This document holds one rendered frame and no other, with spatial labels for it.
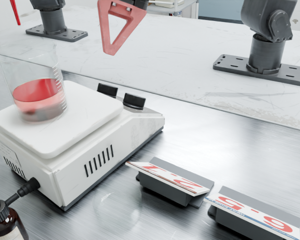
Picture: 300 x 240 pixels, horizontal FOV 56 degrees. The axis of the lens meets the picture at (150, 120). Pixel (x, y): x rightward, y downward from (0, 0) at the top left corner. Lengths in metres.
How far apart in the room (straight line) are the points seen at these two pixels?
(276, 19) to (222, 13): 2.83
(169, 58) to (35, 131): 0.43
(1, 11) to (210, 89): 1.66
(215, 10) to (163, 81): 2.84
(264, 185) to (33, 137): 0.28
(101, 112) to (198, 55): 0.42
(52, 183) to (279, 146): 0.31
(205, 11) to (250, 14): 2.86
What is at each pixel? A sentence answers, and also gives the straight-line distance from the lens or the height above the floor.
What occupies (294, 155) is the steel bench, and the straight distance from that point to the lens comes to 0.44.
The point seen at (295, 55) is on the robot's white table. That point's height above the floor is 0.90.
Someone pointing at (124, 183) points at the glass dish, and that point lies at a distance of 0.35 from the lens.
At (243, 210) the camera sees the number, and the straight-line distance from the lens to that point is 0.32.
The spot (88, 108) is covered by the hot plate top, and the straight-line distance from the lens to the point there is 0.35.
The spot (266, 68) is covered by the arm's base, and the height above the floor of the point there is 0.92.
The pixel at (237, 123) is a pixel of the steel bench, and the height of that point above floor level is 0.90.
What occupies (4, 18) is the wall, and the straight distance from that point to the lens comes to 2.05.
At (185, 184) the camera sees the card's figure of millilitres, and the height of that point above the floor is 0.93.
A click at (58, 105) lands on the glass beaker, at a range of 0.34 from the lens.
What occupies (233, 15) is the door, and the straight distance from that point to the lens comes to 3.35.
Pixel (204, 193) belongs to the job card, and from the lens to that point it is 0.36.
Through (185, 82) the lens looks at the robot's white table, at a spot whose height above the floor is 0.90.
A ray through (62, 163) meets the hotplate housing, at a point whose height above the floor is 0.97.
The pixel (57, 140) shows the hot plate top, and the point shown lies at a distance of 0.31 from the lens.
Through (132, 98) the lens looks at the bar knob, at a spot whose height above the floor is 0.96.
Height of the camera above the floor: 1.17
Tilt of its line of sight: 35 degrees down
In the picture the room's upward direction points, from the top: 3 degrees counter-clockwise
